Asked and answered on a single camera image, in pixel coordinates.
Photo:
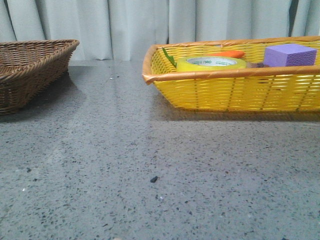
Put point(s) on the brown wicker basket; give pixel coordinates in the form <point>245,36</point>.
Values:
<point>28,67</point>

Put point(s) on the light grey curtain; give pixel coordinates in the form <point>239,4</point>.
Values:
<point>124,29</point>

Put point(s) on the yellow-clear packing tape roll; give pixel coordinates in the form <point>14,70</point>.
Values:
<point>209,63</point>

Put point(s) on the purple foam cube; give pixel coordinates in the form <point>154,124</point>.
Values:
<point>289,55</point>

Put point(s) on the yellow woven plastic basket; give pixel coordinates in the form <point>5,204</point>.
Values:
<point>269,89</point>

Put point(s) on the brown lumpy toy item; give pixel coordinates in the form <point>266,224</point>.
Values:
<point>256,65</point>

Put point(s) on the orange toy carrot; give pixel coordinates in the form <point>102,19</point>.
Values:
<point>231,54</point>

